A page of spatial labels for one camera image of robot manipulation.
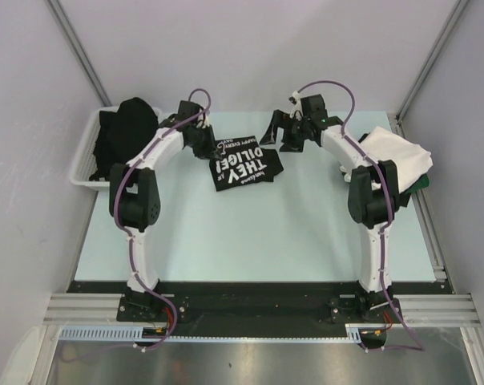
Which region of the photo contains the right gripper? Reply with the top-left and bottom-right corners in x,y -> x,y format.
260,110 -> 310,153

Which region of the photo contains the black t-shirt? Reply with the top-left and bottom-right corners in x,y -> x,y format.
209,136 -> 284,192

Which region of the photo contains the white plastic laundry basket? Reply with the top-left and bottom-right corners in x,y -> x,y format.
69,106 -> 163,188

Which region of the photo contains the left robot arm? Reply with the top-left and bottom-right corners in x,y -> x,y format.
109,99 -> 220,321

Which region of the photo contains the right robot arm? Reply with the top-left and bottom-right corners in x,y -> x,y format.
260,91 -> 400,322

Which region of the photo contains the black clothes pile in basket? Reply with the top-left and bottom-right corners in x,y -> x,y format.
89,97 -> 159,181

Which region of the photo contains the white folded t-shirt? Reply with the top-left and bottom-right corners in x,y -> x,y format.
340,125 -> 434,193

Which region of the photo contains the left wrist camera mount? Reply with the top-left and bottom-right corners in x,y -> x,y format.
196,116 -> 211,129

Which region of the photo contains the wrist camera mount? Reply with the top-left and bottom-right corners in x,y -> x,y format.
289,91 -> 304,120
196,116 -> 211,129

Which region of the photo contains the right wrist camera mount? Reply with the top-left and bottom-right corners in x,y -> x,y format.
289,91 -> 304,120

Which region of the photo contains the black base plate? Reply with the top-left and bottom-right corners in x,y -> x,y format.
67,280 -> 405,348

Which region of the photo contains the aluminium frame rail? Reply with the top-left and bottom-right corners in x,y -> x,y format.
43,292 -> 123,326

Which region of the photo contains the grey slotted cable duct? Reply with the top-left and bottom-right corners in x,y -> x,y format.
59,324 -> 147,340

